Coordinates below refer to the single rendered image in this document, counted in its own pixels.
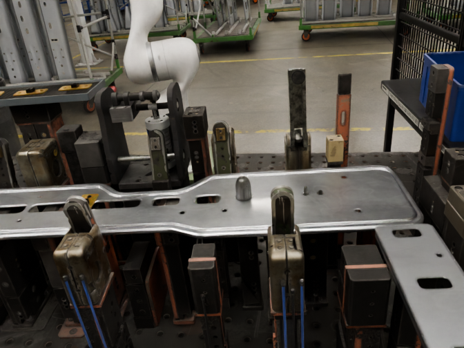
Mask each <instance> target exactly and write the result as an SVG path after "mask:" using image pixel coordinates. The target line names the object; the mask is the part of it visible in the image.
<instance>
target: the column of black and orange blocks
mask: <svg viewBox="0 0 464 348"><path fill-rule="evenodd" d="M453 78H454V67H453V66H451V65H449V64H433V65H431V67H430V72H429V81H428V93H427V102H426V107H425V113H426V114H427V115H428V117H422V120H421V124H422V125H423V127H424V128H423V133H422V140H421V143H420V150H419V155H418V159H419V161H420V162H418V163H417V168H416V177H415V182H414V192H413V199H414V201H415V203H416V204H417V206H418V208H419V209H420V210H421V205H422V204H421V203H420V196H421V187H422V183H423V176H429V175H437V172H438V165H439V160H440V156H441V149H442V144H443V136H444V132H445V124H446V119H447V112H448V108H449V103H450V95H451V91H452V83H453ZM417 231H418V230H416V229H410V232H411V234H412V235H405V238H406V237H416V236H417Z"/></svg>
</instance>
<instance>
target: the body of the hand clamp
mask: <svg viewBox="0 0 464 348"><path fill-rule="evenodd" d="M294 146H295V147H294V148H291V147H290V146H287V142H286V135H285V136H284V155H285V170H298V169H310V168H311V145H307V147H304V146H303V145H302V142H300V143H296V142H295V141H294Z"/></svg>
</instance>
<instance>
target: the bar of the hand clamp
mask: <svg viewBox="0 0 464 348"><path fill-rule="evenodd" d="M288 85H289V125H290V137H291V148H294V147H295V146H294V129H295V128H302V136H303V141H302V145H303V146H304V147H307V106H306V70H305V68H289V69H288Z"/></svg>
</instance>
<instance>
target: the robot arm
mask: <svg viewBox="0 0 464 348"><path fill-rule="evenodd" d="M130 9H131V27H130V34H129V37H128V41H127V44H126V49H125V53H124V59H123V62H124V72H125V73H126V76H127V77H128V78H129V79H130V80H131V81H132V82H133V83H135V84H151V83H155V82H159V81H166V80H170V79H172V80H173V82H177V83H178V84H179V86H180V90H181V94H182V103H183V107H184V111H185V110H186V107H189V101H188V91H189V86H190V85H191V82H192V81H193V78H194V77H195V75H196V73H197V71H198V68H199V66H200V52H199V50H198V48H197V46H196V44H195V43H194V42H193V41H192V40H190V39H188V38H186V37H177V38H172V39H164V40H160V41H153V42H148V34H149V32H150V31H151V29H152V28H153V26H154V25H155V24H156V23H157V22H158V21H159V19H160V17H161V16H162V11H163V0H130ZM167 88H168V87H167ZM167 88H166V89H164V90H163V91H162V92H160V98H159V99H158V100H157V101H156V103H162V102H167V97H166V92H167ZM158 110H159V114H160V115H165V114H167V113H169V111H168V109H158Z"/></svg>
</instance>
